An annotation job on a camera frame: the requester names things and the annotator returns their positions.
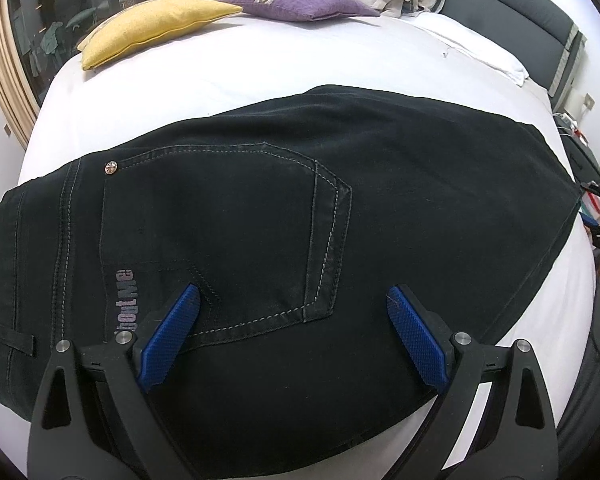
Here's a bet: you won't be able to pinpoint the yellow cushion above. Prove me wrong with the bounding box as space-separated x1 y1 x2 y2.
77 0 245 71

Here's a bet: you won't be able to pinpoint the dark nightstand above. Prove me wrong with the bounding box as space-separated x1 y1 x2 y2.
562 125 600 186

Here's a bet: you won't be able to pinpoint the dark grey headboard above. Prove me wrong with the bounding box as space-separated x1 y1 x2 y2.
440 0 588 98

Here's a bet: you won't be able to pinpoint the white cable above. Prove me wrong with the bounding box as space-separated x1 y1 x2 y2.
554 111 588 145

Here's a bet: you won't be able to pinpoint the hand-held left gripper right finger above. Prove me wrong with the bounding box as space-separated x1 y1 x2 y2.
386 284 558 480

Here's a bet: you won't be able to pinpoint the white pillow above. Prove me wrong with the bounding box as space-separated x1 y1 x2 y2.
415 12 530 86

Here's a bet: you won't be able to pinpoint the purple cushion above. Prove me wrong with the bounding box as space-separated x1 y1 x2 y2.
219 0 381 22

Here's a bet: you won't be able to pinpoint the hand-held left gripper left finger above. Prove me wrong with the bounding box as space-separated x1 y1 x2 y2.
27 282 203 480

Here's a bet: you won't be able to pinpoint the white bed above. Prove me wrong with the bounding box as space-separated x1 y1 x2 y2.
17 7 598 480

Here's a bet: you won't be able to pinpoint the beige curtain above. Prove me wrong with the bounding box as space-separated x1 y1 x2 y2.
0 0 41 151

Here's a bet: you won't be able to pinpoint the black denim pants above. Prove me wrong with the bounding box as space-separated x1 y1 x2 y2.
0 85 581 480

